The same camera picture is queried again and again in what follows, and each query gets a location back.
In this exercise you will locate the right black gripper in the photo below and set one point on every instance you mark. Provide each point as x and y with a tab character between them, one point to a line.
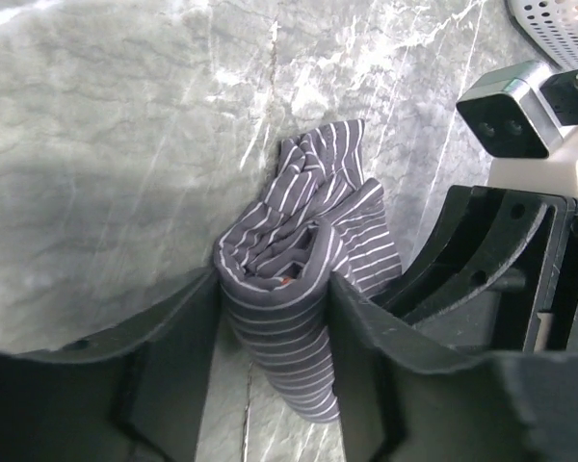
499	271

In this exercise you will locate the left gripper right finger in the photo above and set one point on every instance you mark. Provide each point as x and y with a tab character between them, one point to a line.
404	397

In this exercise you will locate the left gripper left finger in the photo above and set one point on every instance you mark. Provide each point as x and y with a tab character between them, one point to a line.
133	392

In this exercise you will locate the striped grey underwear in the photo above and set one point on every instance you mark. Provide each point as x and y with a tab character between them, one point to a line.
319	216

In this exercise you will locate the white plastic basket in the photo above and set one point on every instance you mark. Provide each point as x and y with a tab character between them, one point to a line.
551	26

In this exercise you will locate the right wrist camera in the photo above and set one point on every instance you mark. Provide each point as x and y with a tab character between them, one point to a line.
523	111

